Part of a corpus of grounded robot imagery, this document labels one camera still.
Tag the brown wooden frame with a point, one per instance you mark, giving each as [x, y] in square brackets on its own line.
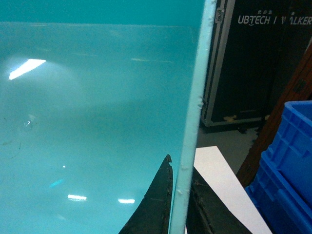
[299, 88]

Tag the teal plastic tray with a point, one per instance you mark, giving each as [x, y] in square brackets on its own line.
[94, 94]

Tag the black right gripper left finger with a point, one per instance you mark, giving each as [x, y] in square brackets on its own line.
[152, 216]

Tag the black UBTECH flight case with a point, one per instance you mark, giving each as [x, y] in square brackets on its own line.
[256, 46]

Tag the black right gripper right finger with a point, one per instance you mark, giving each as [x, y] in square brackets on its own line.
[207, 214]

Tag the stacked blue crates on floor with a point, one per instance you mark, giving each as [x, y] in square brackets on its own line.
[282, 187]

